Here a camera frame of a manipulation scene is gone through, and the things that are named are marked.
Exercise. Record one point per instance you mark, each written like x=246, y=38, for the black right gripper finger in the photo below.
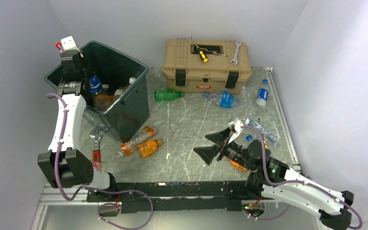
x=207, y=154
x=220, y=136

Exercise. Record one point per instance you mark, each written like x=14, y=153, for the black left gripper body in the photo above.
x=86, y=71

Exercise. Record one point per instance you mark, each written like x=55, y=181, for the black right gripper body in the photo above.
x=235, y=152

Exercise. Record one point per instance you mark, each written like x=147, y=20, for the blue label water bottle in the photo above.
x=95, y=85

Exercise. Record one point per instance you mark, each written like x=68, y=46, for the crushed orange label bottle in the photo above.
x=130, y=82

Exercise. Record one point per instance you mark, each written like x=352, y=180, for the orange juice bottle gold cap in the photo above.
x=149, y=147

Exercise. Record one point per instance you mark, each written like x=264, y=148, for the clear bottle orange label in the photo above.
x=129, y=147

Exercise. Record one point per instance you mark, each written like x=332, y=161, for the large orange label bottle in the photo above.
x=118, y=93

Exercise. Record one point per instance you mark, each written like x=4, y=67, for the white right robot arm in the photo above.
x=271, y=178

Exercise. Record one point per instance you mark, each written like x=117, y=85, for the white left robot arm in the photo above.
x=64, y=165

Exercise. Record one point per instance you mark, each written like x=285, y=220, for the dark green plastic bin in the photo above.
x=126, y=115

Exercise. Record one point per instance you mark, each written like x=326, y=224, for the orange juice bottle right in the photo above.
x=238, y=166

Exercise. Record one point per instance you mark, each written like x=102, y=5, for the clear bottle blue cap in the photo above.
x=265, y=132

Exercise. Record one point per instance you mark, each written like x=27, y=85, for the crushed blue label bottle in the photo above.
x=223, y=99

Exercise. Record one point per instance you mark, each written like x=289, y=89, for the blue label bottle far right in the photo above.
x=262, y=94

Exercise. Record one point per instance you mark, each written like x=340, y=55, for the green plastic bottle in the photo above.
x=167, y=95

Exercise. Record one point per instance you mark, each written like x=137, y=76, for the tan plastic toolbox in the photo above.
x=185, y=71

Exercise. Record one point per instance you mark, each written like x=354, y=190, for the yellow black screwdriver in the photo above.
x=200, y=51

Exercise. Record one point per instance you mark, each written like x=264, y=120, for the thin dark screwdriver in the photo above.
x=212, y=52

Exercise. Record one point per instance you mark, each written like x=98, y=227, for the silver open-end wrench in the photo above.
x=234, y=60

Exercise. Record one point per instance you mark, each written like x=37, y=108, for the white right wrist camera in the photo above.
x=235, y=129

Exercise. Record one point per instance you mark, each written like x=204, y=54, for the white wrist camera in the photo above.
x=235, y=129
x=66, y=44

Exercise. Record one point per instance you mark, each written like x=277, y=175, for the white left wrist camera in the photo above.
x=66, y=44

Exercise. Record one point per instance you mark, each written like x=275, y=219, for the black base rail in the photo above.
x=176, y=196

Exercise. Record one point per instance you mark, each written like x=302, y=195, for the red handle adjustable wrench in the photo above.
x=96, y=154

